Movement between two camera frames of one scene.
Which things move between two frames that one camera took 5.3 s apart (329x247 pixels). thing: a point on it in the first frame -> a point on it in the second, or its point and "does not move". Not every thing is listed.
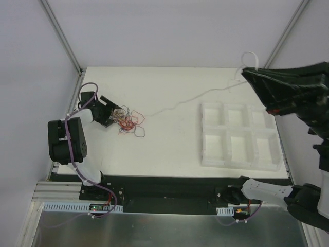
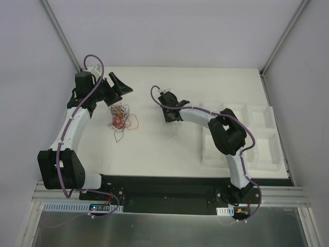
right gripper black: (300, 93) -> (168, 113)
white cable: (239, 67) -> (174, 134)
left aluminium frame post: (61, 36) does not move
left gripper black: (105, 115) -> (112, 91)
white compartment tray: (240, 136) does not move
